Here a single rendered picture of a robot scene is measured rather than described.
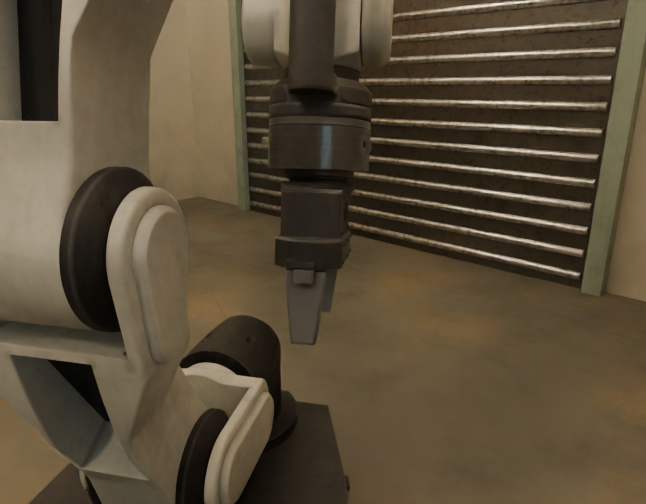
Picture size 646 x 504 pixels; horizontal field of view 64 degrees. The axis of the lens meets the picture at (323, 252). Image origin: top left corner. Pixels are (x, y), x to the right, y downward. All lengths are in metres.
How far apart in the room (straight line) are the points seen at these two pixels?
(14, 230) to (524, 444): 1.09
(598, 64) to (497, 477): 1.47
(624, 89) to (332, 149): 1.71
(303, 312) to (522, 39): 1.91
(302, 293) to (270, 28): 0.21
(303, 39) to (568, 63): 1.81
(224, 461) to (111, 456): 0.13
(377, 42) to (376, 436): 0.95
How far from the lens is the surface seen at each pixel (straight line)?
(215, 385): 0.79
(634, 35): 2.07
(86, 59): 0.46
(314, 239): 0.40
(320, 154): 0.42
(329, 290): 0.52
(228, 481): 0.69
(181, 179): 3.72
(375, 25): 0.44
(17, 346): 0.54
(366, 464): 1.16
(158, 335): 0.46
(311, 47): 0.40
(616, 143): 2.07
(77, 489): 0.93
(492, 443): 1.26
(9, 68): 0.54
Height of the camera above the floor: 0.75
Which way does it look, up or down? 18 degrees down
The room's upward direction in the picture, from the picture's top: straight up
